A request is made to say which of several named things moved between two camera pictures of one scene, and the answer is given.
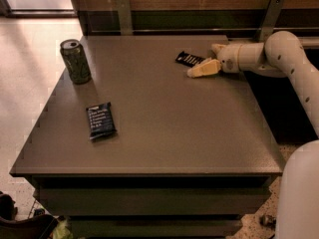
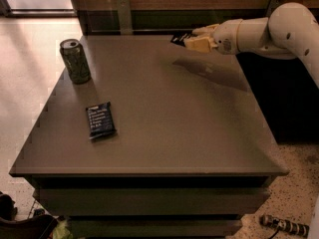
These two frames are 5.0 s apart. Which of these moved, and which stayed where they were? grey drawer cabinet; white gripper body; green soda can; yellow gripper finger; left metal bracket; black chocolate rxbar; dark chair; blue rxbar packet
Moved: white gripper body; yellow gripper finger; black chocolate rxbar
Stayed: left metal bracket; blue rxbar packet; green soda can; grey drawer cabinet; dark chair
